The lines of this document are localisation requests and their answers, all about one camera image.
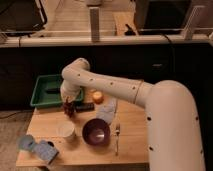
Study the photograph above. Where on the dark red grape bunch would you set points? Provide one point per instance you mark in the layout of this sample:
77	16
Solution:
69	108

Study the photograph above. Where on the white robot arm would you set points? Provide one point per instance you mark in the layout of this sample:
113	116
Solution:
174	135

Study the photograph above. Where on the purple bowl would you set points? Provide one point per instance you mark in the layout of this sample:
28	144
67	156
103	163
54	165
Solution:
96	132

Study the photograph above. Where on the yellow apple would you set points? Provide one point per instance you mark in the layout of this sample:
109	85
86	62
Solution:
98	97

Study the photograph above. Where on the light blue cloth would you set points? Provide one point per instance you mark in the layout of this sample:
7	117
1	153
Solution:
107	111

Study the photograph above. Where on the dark sponge block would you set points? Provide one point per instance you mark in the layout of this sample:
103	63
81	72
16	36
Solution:
85	107

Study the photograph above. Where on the silver fork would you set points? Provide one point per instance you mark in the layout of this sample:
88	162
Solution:
117	132

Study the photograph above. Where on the green plastic tray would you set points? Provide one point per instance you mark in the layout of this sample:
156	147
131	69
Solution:
40	99

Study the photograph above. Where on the white paper cup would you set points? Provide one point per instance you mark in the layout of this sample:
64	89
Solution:
66	130

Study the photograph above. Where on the black monitor right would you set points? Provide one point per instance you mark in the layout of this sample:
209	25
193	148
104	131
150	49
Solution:
154	17

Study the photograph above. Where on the black monitor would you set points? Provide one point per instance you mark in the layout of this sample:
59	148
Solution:
154	17
22	15

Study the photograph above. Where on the blue grey cup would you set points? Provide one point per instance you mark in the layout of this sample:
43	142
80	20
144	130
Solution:
26	142

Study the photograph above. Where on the black monitor left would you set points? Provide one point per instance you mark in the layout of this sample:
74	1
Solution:
22	15

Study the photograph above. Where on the black handled tool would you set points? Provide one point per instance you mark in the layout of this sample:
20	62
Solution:
53	91

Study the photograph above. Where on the grey vertical post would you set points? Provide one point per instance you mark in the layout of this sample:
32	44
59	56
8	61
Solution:
94	23

